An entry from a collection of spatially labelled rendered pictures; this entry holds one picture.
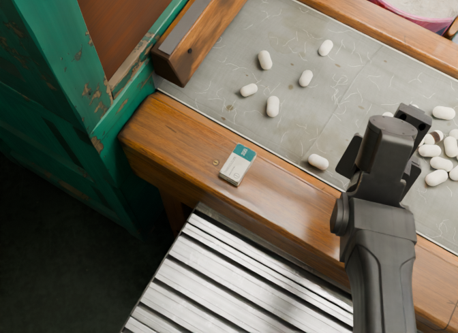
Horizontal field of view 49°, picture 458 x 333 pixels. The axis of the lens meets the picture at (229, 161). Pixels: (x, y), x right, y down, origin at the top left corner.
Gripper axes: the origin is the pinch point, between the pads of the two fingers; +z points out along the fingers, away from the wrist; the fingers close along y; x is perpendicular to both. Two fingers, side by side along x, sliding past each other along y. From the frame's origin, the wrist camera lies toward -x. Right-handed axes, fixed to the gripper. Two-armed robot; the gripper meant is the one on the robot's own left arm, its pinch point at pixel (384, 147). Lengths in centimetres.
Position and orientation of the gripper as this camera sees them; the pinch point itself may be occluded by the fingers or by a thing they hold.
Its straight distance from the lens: 82.0
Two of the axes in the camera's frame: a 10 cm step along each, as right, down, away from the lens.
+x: -3.5, 7.9, 5.0
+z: 3.7, -3.7, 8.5
